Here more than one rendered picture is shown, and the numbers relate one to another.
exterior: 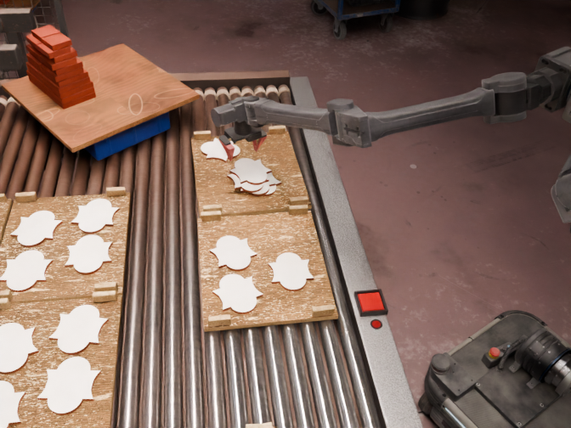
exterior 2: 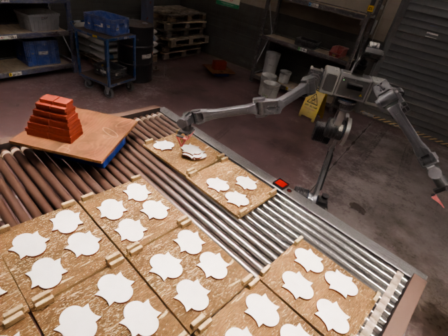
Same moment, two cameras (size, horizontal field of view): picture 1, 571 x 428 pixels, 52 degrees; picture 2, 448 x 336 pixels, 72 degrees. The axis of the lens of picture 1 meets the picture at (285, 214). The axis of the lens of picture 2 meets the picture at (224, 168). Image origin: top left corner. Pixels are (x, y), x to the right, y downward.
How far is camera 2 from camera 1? 108 cm
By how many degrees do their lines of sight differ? 34
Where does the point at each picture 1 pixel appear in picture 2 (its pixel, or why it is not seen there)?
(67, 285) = (160, 227)
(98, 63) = not seen: hidden behind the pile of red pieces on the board
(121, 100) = (100, 132)
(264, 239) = (223, 175)
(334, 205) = (231, 155)
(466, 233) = not seen: hidden behind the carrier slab
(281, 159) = (193, 142)
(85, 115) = (88, 143)
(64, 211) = (117, 197)
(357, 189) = not seen: hidden behind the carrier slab
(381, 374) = (308, 206)
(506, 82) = (311, 79)
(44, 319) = (167, 247)
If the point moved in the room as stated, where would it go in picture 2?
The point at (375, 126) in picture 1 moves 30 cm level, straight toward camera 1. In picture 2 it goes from (281, 103) to (317, 130)
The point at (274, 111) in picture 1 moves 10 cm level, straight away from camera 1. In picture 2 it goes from (217, 112) to (207, 105)
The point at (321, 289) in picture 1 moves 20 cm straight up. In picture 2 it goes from (262, 185) to (271, 157)
